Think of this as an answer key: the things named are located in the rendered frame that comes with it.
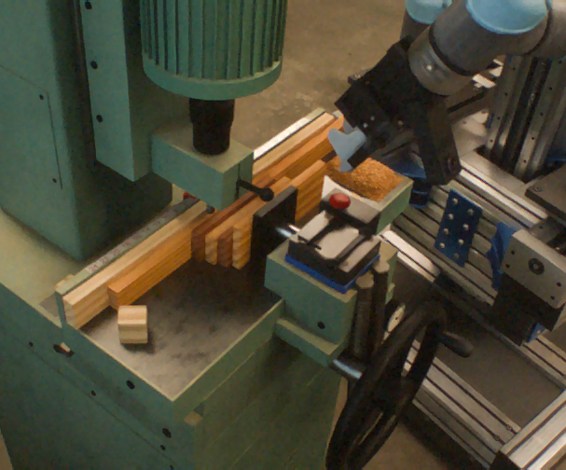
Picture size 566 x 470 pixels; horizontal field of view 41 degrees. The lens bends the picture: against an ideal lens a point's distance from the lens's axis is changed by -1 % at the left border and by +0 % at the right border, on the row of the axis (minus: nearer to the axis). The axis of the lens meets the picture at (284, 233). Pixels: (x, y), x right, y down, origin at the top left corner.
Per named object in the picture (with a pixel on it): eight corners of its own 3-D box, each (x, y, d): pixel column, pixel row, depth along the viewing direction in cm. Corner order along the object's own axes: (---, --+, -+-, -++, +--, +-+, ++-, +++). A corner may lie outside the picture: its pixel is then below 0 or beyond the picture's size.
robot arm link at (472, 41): (572, 16, 75) (516, 9, 70) (498, 79, 83) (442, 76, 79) (542, -46, 77) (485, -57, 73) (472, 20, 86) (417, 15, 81)
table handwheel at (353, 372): (352, 508, 114) (338, 456, 89) (249, 435, 122) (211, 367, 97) (450, 360, 124) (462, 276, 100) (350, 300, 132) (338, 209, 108)
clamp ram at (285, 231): (289, 283, 109) (295, 237, 103) (249, 259, 112) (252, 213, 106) (324, 251, 114) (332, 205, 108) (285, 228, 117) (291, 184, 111)
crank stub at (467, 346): (467, 363, 110) (468, 356, 107) (432, 343, 112) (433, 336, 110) (476, 350, 110) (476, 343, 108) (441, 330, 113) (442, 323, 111)
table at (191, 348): (228, 473, 93) (229, 447, 89) (62, 346, 105) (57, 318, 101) (455, 229, 130) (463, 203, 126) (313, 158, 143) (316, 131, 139)
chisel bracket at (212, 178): (221, 221, 106) (222, 172, 100) (149, 179, 111) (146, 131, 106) (254, 196, 110) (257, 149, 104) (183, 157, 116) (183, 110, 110)
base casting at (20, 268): (191, 464, 108) (191, 429, 101) (-52, 274, 131) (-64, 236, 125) (361, 294, 135) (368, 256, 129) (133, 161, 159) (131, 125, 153)
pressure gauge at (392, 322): (383, 346, 140) (391, 317, 134) (366, 336, 141) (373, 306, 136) (400, 326, 144) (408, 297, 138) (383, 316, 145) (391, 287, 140)
